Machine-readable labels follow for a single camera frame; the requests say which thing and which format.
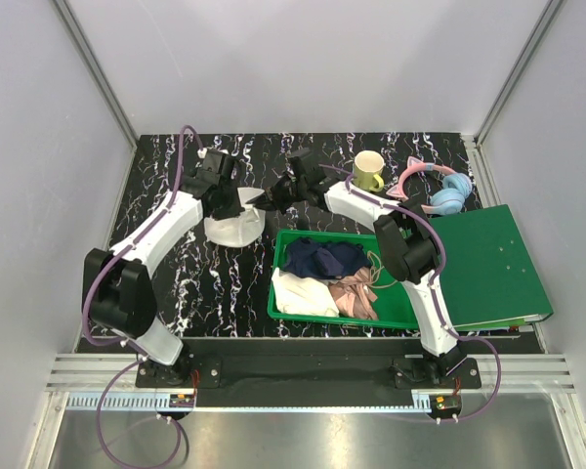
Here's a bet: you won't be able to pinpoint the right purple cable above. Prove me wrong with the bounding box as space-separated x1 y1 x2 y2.
319 163 503 423

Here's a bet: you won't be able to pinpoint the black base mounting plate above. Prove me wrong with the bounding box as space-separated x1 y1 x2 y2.
136 338 481 411

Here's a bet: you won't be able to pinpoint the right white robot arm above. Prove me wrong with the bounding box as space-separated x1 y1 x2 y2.
249 149 466 388

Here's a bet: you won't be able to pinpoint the pink satin garment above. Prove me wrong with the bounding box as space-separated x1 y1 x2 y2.
327 251 398 320

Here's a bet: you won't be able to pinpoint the purple cable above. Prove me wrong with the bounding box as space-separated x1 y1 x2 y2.
319 163 503 423
80 124 206 465

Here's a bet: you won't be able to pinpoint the navy blue garment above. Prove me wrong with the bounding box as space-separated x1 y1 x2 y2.
281 237 371 280

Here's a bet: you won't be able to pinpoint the green plastic bin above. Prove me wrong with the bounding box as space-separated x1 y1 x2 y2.
268 230 417 329

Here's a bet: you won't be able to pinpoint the white mesh laundry bag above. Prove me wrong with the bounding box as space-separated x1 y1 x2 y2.
204 187 266 248

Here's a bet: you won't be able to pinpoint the pink cat ear headphones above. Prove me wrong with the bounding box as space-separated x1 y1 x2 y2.
386 156 474 216

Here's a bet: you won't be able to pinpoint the cream white garment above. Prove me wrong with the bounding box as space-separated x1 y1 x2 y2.
272 268 339 318

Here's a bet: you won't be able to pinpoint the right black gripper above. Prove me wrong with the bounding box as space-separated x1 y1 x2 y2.
247 173 307 217

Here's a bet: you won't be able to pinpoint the green ring binder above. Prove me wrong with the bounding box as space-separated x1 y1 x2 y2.
431 205 554 330

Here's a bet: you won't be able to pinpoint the yellow mug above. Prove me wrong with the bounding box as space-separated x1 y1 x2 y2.
353 150 385 192

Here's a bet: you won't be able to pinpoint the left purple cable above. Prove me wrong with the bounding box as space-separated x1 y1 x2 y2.
80 124 206 465

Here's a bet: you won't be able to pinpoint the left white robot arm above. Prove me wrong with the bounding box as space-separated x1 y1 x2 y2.
82 149 243 387

